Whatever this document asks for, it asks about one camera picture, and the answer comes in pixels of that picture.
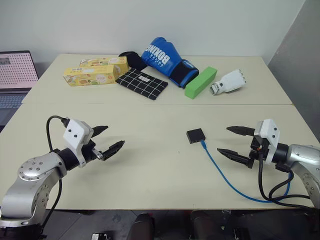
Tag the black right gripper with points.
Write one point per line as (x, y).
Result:
(257, 152)

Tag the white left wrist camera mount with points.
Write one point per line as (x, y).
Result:
(74, 132)

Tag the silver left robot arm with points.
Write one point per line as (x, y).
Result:
(32, 172)

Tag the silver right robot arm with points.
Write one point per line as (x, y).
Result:
(302, 156)

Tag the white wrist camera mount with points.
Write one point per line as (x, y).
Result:
(74, 132)
(269, 130)

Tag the blue boxing glove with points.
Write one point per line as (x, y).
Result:
(160, 56)

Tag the grey laptop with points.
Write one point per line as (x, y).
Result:
(15, 71)

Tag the green foam block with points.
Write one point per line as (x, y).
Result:
(200, 82)

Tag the small black device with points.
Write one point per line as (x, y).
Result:
(100, 236)

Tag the dark rounded shape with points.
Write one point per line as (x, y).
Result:
(141, 226)

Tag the small black box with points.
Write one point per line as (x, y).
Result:
(196, 135)

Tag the black white checked pouch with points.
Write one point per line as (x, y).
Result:
(142, 83)

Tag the white robotic hand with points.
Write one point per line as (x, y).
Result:
(232, 81)

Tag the yellow cardboard box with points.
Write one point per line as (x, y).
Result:
(87, 77)
(105, 61)

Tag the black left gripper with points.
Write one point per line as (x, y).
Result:
(89, 151)

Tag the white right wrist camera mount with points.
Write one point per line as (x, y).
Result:
(269, 130)

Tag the black round pad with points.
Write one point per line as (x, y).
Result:
(132, 59)

